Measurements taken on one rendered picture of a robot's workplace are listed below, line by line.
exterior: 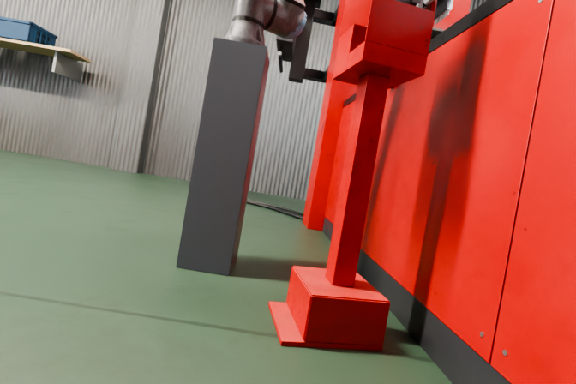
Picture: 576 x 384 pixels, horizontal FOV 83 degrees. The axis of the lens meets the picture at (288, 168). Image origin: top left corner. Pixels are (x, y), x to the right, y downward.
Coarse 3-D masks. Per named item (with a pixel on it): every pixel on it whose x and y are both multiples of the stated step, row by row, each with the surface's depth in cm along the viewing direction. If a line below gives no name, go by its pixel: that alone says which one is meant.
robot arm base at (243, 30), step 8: (240, 16) 111; (248, 16) 110; (232, 24) 112; (240, 24) 110; (248, 24) 110; (256, 24) 112; (232, 32) 112; (240, 32) 109; (248, 32) 110; (256, 32) 112; (240, 40) 109; (248, 40) 109; (256, 40) 110; (264, 40) 116
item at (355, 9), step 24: (360, 0) 214; (456, 0) 220; (336, 24) 235; (360, 24) 215; (336, 48) 219; (336, 96) 215; (336, 120) 215; (336, 144) 216; (312, 168) 234; (312, 192) 218; (312, 216) 216
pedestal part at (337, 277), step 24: (360, 96) 83; (384, 96) 82; (360, 120) 81; (360, 144) 81; (360, 168) 81; (360, 192) 82; (336, 216) 86; (360, 216) 82; (336, 240) 83; (360, 240) 82; (336, 264) 81
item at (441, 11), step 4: (440, 0) 133; (444, 0) 130; (448, 0) 126; (452, 0) 127; (436, 4) 136; (440, 4) 133; (444, 4) 129; (448, 4) 127; (452, 4) 127; (436, 8) 135; (440, 8) 132; (444, 8) 129; (448, 8) 127; (436, 12) 135; (440, 12) 132; (444, 12) 129; (448, 12) 127; (436, 16) 134; (440, 16) 133; (444, 16) 129; (436, 20) 135; (440, 20) 132
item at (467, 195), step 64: (448, 64) 91; (512, 64) 67; (384, 128) 133; (448, 128) 86; (512, 128) 64; (384, 192) 122; (448, 192) 81; (512, 192) 61; (384, 256) 112; (448, 256) 77; (512, 256) 59; (448, 320) 73; (512, 320) 56
